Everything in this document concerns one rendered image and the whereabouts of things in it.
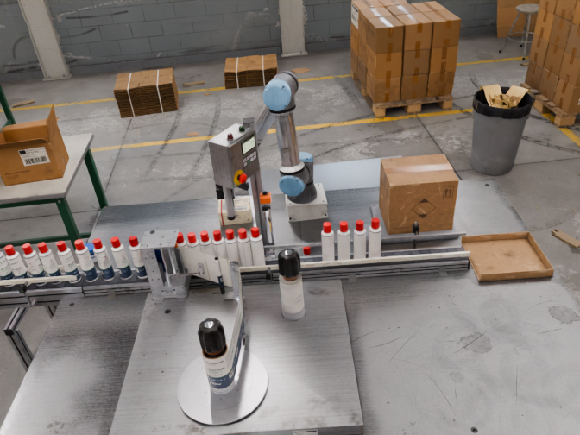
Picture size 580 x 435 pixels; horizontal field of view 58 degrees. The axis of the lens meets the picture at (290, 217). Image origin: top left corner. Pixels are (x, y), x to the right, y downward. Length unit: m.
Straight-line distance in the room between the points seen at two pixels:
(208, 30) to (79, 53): 1.73
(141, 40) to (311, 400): 6.35
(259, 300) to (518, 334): 0.98
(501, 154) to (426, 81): 1.39
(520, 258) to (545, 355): 0.53
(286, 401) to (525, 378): 0.81
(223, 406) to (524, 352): 1.07
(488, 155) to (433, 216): 2.17
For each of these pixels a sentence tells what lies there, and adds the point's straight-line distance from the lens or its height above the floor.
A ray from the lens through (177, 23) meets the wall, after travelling 7.49.
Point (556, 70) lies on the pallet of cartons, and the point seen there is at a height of 0.44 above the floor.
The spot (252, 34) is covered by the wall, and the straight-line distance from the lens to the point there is 7.49.
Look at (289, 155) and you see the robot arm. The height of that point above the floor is 1.24.
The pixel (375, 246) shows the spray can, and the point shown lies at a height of 0.97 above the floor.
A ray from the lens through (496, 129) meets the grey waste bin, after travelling 4.46.
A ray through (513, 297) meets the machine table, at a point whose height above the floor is 0.83.
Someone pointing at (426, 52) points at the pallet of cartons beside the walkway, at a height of 0.61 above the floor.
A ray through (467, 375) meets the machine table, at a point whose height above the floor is 0.83.
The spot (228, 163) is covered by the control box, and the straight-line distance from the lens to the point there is 1.99.
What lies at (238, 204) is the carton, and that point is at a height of 0.91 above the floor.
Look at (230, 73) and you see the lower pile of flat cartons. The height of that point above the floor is 0.19.
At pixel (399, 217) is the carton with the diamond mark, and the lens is 2.44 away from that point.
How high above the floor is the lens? 2.36
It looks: 35 degrees down
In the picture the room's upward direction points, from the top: 5 degrees counter-clockwise
